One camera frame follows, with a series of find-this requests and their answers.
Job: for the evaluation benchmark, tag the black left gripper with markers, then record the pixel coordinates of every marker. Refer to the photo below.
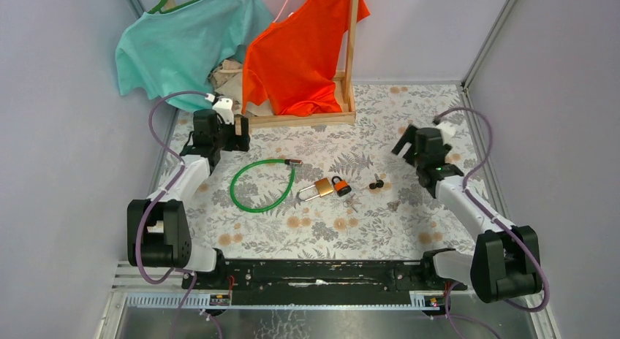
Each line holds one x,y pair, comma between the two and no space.
237,142

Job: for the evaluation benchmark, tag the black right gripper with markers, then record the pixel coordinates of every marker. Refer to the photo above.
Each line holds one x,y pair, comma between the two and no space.
409,137

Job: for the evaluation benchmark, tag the green cable lock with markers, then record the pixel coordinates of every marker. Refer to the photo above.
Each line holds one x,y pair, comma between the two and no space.
250,205

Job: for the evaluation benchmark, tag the silver cable lock key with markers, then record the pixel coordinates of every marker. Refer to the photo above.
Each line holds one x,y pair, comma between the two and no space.
393,206

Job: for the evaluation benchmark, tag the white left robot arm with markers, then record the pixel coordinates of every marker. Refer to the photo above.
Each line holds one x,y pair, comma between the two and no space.
157,227

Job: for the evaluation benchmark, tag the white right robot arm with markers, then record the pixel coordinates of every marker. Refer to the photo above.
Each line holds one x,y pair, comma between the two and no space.
505,263

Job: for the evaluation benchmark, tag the wooden clothes rack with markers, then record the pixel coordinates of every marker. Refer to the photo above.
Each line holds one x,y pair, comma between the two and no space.
342,79

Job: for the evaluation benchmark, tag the black head keys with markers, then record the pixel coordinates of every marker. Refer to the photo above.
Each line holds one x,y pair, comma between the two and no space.
378,183

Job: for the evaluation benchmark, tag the beige crumpled cloth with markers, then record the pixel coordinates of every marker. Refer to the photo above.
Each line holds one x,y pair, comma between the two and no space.
227,79

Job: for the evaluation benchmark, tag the orange black padlock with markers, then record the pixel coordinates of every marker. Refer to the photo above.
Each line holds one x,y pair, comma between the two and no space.
340,186

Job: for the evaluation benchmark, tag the silver keys bunch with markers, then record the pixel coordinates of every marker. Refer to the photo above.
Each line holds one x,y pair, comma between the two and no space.
351,202

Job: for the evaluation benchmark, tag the orange t-shirt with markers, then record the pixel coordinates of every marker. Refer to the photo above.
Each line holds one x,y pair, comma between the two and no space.
292,63

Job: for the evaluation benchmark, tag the brass padlock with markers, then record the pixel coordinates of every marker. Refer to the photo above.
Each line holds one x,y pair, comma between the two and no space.
318,189

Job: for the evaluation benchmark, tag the teal t-shirt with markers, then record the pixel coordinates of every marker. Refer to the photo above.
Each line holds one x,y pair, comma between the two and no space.
172,54

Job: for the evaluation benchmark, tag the pink clothes hanger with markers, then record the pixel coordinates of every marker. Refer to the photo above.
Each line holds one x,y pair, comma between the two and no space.
281,11

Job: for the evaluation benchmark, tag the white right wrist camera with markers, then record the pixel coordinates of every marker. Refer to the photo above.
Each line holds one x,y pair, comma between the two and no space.
447,130

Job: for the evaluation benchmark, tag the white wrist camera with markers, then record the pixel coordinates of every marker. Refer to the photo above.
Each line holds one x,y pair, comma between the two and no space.
223,107
447,130

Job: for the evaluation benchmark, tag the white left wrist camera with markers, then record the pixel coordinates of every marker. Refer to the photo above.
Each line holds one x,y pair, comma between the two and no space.
223,107

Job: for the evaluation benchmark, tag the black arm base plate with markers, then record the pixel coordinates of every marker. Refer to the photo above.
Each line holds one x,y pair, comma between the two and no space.
319,278

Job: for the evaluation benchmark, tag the slotted metal cable rail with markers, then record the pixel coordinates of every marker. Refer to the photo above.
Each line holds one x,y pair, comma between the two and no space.
246,301

